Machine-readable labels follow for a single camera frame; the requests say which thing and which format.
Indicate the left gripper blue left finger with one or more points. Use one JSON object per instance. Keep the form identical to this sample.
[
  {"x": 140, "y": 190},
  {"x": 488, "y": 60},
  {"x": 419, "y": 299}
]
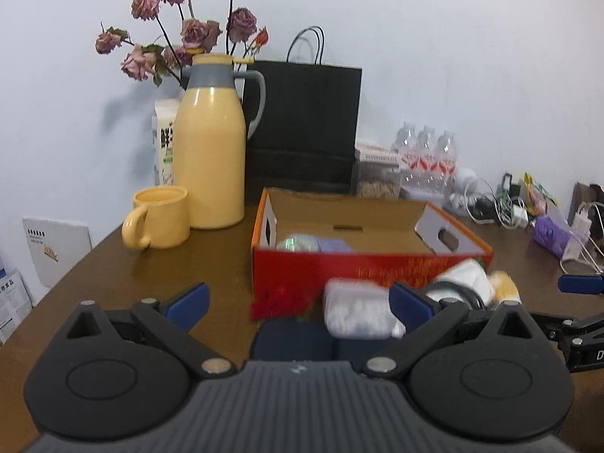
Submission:
[{"x": 188, "y": 308}]

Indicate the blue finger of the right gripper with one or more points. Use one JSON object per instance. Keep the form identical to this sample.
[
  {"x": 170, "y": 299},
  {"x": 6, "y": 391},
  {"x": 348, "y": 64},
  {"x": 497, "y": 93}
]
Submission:
[{"x": 581, "y": 284}]

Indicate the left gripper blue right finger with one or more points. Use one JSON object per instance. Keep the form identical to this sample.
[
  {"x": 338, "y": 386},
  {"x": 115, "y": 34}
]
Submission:
[{"x": 411, "y": 307}]

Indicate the red artificial rose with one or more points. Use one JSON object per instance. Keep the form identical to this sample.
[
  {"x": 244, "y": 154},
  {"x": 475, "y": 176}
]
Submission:
[{"x": 280, "y": 303}]

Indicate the purple tissue pack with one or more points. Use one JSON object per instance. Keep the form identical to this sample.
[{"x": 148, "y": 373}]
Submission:
[{"x": 554, "y": 238}]

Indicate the white crumpled plastic bag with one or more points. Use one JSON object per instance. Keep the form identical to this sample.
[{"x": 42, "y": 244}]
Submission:
[{"x": 470, "y": 273}]

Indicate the red cardboard box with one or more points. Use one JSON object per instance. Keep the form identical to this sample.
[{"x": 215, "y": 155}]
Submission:
[{"x": 386, "y": 240}]

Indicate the yellow white plush toy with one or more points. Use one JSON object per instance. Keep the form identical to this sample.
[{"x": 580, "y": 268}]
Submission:
[{"x": 504, "y": 288}]

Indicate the colourful snack packets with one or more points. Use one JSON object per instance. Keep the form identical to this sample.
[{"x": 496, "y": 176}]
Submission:
[{"x": 536, "y": 198}]

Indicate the yellow ceramic mug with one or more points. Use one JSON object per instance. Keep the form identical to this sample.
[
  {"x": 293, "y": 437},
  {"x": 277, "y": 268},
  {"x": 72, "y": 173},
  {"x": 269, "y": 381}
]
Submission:
[{"x": 159, "y": 218}]

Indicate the purple cloth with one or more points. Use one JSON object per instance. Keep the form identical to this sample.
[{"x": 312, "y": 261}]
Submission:
[{"x": 333, "y": 245}]

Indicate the white robot figurine fan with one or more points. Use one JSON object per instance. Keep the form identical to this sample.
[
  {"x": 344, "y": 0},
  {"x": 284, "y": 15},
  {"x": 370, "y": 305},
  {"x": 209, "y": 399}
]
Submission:
[{"x": 461, "y": 193}]

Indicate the right water bottle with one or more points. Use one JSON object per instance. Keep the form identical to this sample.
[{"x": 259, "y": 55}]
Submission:
[{"x": 447, "y": 156}]

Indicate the water bottle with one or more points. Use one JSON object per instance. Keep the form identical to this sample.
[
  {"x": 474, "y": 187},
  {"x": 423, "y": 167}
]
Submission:
[
  {"x": 405, "y": 145},
  {"x": 447, "y": 156},
  {"x": 426, "y": 158}
]

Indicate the clear plastic food container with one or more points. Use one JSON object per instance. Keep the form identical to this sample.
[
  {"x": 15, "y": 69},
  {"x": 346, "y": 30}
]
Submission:
[{"x": 376, "y": 181}]

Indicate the white chair back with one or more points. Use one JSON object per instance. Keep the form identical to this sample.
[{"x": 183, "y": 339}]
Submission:
[{"x": 56, "y": 246}]

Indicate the middle water bottle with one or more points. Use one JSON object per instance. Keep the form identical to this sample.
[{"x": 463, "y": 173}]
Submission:
[{"x": 426, "y": 158}]

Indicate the flat white printed box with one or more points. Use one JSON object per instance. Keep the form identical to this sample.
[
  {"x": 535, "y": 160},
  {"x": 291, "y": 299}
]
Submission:
[{"x": 365, "y": 153}]

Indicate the yellow thermos jug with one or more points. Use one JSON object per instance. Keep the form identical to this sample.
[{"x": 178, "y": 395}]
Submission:
[{"x": 210, "y": 135}]

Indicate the left water bottle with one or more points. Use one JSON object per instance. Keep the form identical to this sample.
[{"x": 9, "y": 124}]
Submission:
[{"x": 405, "y": 145}]

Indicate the white milk carton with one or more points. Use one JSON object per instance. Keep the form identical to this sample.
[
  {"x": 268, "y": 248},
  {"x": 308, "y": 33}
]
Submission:
[{"x": 162, "y": 120}]

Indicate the black paper shopping bag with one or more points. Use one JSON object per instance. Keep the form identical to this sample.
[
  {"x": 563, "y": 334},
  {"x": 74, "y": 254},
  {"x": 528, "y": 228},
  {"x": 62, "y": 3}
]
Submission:
[{"x": 305, "y": 140}]

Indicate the dried pink flower bouquet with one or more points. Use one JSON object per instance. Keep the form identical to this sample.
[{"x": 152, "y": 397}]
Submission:
[{"x": 183, "y": 36}]

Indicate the white wall charger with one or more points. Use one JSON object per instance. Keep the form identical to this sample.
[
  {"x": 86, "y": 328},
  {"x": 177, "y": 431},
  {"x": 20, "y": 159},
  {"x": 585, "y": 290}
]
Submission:
[{"x": 583, "y": 254}]

